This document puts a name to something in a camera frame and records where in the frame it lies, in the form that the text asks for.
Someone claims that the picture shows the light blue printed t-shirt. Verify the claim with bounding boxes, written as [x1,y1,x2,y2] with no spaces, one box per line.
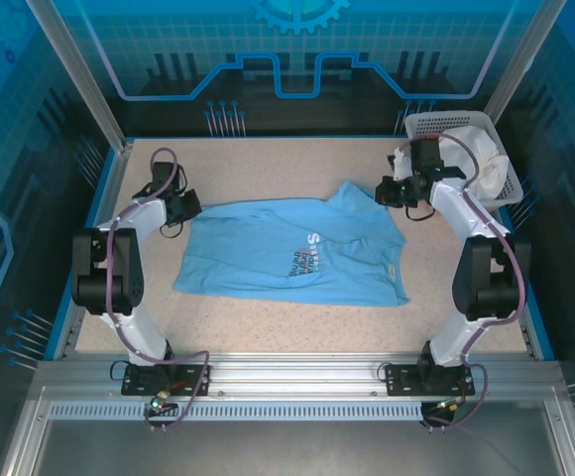
[172,179,411,309]

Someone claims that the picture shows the white perforated plastic basket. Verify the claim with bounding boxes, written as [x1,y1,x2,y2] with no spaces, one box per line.
[403,109,525,209]

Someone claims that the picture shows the white t-shirt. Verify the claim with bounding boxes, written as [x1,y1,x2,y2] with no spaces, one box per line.
[438,125,512,202]

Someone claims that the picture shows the small lit connector board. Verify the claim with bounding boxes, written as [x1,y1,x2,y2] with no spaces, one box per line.
[433,394,467,416]
[148,391,177,416]

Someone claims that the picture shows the grey metal shelf panel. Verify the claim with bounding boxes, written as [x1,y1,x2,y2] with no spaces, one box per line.
[29,418,566,476]

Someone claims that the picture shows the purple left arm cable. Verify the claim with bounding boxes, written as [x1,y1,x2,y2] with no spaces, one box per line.
[104,147,212,431]

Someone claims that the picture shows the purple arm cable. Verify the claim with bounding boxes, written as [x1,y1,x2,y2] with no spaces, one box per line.
[104,147,212,431]
[399,131,526,430]

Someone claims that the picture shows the aluminium frame post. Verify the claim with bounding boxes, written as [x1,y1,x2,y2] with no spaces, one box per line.
[483,0,574,120]
[24,0,135,153]

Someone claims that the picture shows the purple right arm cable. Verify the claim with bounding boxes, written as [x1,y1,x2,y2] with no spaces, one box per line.
[399,131,526,430]

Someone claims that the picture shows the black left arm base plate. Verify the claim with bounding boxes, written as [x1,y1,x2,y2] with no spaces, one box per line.
[120,363,213,398]

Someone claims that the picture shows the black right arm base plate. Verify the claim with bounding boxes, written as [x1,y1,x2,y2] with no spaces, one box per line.
[383,362,477,398]

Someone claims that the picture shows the wide aluminium base rail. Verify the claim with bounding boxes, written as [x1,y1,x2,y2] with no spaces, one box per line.
[32,352,564,404]

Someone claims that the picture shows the grey slotted cable duct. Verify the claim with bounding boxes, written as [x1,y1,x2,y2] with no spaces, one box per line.
[48,402,426,422]

